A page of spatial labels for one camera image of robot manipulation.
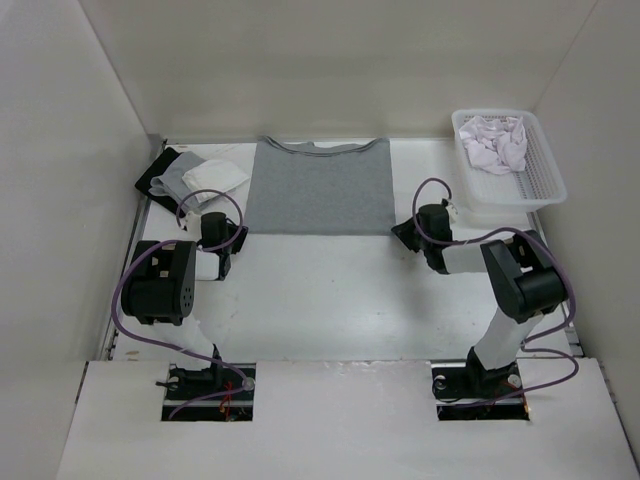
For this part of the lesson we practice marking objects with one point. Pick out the white plastic laundry basket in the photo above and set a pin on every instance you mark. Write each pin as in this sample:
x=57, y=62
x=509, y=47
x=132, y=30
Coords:
x=539, y=184

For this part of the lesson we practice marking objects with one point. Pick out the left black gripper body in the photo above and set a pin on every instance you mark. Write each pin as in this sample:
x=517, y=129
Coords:
x=231, y=232

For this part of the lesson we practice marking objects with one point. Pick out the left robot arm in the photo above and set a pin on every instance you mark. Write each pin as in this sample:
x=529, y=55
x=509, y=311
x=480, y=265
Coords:
x=160, y=292

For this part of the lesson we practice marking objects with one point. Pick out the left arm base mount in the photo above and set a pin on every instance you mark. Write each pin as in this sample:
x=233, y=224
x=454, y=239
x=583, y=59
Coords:
x=213, y=394

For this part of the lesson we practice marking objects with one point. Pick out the folded white tank top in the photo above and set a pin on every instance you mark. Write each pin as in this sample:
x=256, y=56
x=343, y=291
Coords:
x=215, y=174

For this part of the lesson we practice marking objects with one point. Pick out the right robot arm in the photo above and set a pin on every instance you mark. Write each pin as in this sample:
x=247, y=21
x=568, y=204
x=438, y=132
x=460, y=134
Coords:
x=526, y=284

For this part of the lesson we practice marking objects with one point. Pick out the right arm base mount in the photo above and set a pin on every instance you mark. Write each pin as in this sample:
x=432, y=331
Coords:
x=463, y=395

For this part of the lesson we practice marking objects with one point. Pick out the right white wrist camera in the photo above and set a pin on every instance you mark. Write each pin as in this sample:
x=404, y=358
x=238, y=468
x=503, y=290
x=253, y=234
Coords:
x=451, y=209

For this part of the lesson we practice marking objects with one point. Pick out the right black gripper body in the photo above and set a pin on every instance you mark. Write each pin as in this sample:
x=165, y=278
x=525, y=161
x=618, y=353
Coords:
x=427, y=244

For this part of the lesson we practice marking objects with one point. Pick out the pale pink tank top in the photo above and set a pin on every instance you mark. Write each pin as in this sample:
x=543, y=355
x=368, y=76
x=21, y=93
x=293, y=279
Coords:
x=495, y=146

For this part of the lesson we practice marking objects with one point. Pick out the folded light grey tank top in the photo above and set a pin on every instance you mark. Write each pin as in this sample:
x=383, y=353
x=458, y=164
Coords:
x=167, y=187

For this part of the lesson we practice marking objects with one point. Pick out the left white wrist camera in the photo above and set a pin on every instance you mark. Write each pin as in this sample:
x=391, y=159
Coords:
x=191, y=222

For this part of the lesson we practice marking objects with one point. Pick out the folded black tank top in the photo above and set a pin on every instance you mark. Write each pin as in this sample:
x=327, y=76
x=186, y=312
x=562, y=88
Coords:
x=157, y=168

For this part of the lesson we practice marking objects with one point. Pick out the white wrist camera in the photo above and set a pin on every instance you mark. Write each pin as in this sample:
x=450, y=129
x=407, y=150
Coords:
x=451, y=209
x=191, y=222

